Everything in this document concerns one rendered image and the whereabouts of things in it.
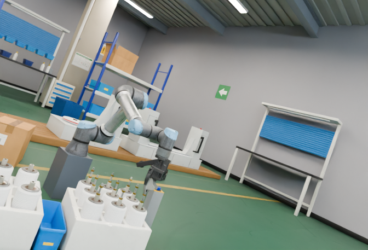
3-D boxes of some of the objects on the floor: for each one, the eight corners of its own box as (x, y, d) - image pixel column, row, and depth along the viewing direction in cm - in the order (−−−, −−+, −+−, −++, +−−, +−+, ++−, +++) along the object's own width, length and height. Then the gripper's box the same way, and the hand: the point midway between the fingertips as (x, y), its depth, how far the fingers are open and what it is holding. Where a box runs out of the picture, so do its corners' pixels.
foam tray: (55, 216, 153) (67, 186, 154) (119, 226, 172) (129, 199, 173) (60, 259, 119) (76, 220, 120) (139, 264, 138) (152, 230, 139)
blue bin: (30, 220, 140) (39, 198, 140) (52, 223, 145) (61, 202, 146) (29, 255, 114) (40, 227, 115) (56, 256, 119) (67, 231, 120)
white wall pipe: (47, 104, 694) (105, -37, 714) (52, 106, 703) (109, -35, 723) (48, 105, 686) (108, -39, 706) (53, 107, 695) (111, -35, 714)
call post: (131, 234, 168) (149, 186, 169) (141, 235, 171) (159, 189, 173) (135, 240, 161) (154, 191, 163) (145, 241, 165) (164, 193, 166)
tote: (49, 112, 571) (56, 96, 573) (67, 117, 602) (73, 102, 604) (59, 118, 538) (66, 100, 540) (78, 123, 569) (84, 106, 571)
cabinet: (37, 103, 655) (48, 76, 659) (56, 108, 688) (67, 83, 691) (44, 108, 614) (56, 79, 618) (64, 114, 647) (75, 87, 651)
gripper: (167, 160, 137) (151, 200, 136) (173, 160, 146) (159, 197, 145) (152, 153, 140) (137, 192, 139) (159, 153, 149) (145, 190, 148)
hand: (144, 190), depth 143 cm, fingers closed
